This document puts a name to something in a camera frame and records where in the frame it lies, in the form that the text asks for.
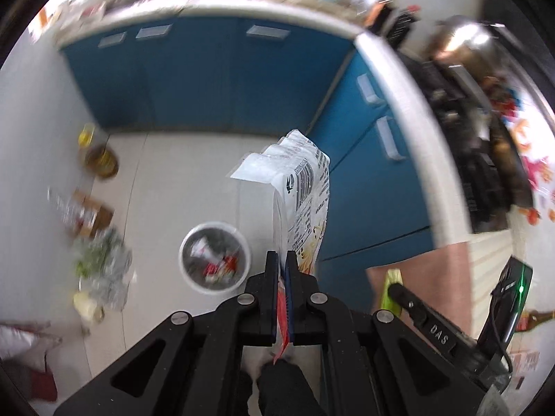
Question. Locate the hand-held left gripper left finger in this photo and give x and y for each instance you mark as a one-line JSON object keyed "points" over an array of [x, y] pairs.
{"points": [[272, 303]]}

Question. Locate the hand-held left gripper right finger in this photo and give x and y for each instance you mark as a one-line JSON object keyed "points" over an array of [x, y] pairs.
{"points": [[299, 307]]}

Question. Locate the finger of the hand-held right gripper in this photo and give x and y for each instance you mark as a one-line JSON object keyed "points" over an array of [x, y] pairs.
{"points": [[416, 312]]}

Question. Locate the green wrapper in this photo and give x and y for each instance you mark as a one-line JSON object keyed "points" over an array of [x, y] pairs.
{"points": [[392, 279]]}

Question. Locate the round waste bin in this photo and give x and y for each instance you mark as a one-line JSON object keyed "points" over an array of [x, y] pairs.
{"points": [[195, 247]]}

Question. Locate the white snack packet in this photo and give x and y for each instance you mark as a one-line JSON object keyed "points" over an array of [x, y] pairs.
{"points": [[299, 190]]}

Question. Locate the brown glass vinegar bottle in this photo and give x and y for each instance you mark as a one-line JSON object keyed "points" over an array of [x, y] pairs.
{"points": [[537, 317]]}

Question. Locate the striped cat print tablecloth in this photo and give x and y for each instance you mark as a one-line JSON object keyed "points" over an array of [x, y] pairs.
{"points": [[442, 277]]}

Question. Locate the person's dark trousers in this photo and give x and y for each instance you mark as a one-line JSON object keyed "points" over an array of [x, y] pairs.
{"points": [[284, 392]]}

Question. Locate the black gas stove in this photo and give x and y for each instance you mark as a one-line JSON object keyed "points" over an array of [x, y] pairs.
{"points": [[477, 160]]}

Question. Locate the plastic bag of vegetables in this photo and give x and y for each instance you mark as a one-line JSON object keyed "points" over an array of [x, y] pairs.
{"points": [[102, 264]]}

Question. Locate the brown cardboard box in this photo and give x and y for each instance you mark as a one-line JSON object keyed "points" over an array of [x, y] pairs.
{"points": [[97, 214]]}

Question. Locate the large yellow oil jug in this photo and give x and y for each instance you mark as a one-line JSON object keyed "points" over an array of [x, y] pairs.
{"points": [[102, 162]]}

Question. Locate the clear plastic bottle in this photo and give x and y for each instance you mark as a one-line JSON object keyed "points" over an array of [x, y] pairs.
{"points": [[65, 210]]}

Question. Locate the blue kitchen cabinet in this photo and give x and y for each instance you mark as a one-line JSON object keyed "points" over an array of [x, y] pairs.
{"points": [[217, 73]]}

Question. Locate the small yellow oil bottle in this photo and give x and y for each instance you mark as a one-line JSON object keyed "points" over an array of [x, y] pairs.
{"points": [[86, 135]]}

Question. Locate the red white cloth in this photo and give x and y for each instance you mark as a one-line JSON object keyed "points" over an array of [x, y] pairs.
{"points": [[26, 355]]}

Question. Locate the steel steamer pot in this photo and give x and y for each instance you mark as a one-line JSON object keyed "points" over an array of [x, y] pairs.
{"points": [[464, 39]]}

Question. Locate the red-capped dark sauce bottle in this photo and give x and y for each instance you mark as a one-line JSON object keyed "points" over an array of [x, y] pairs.
{"points": [[403, 26]]}

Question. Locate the colourful wall sticker sheet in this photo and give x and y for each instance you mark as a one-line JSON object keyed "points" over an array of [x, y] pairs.
{"points": [[533, 169]]}

